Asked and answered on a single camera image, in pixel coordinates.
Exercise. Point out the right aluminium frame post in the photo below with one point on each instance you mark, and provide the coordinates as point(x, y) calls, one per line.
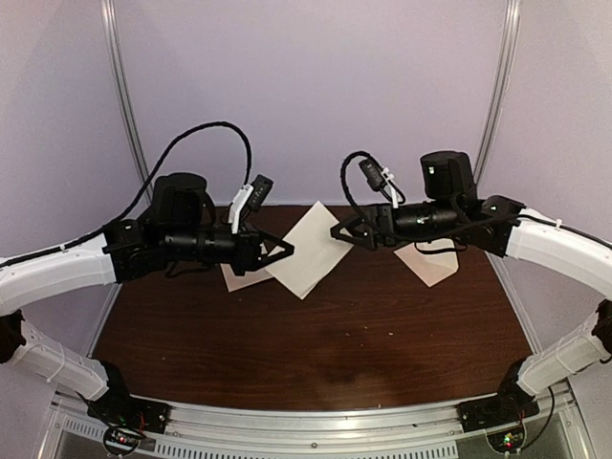
point(504, 67)

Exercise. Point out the left aluminium frame post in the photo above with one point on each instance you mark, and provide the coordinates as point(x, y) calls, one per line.
point(127, 115)

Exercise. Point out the aluminium frame post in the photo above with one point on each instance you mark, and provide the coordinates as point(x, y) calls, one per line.
point(504, 67)
point(127, 115)

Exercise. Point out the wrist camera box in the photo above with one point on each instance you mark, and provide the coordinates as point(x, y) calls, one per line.
point(380, 180)
point(249, 197)

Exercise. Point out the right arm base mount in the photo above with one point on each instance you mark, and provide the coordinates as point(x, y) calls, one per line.
point(501, 419)

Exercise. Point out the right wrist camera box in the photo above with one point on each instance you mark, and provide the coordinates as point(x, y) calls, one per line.
point(380, 180)

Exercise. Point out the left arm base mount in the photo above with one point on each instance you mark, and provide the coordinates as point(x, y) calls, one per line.
point(128, 426)

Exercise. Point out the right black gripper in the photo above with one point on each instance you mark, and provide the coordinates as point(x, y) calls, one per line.
point(380, 225)

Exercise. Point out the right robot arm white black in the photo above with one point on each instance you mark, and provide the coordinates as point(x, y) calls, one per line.
point(497, 225)

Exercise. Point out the beige envelope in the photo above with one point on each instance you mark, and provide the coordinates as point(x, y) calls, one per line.
point(431, 262)

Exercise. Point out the lined letter sheet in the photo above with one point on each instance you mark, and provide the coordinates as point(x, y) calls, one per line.
point(316, 252)

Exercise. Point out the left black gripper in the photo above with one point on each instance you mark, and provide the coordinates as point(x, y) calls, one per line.
point(248, 255)

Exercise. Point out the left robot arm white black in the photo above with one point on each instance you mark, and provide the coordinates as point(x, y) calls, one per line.
point(178, 226)

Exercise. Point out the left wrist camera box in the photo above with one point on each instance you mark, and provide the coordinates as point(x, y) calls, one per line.
point(249, 197)

